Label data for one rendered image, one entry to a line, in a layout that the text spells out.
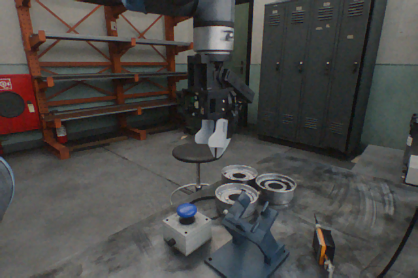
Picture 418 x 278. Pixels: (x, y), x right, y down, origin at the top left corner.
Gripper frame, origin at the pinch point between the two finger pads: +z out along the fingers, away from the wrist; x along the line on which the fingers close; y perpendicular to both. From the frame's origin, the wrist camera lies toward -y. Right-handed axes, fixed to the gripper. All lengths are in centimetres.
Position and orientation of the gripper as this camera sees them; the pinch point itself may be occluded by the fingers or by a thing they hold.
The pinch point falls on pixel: (218, 151)
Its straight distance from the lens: 54.6
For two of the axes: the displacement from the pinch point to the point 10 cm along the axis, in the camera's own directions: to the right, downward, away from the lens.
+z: 0.0, 9.5, 3.0
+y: -6.9, 2.1, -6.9
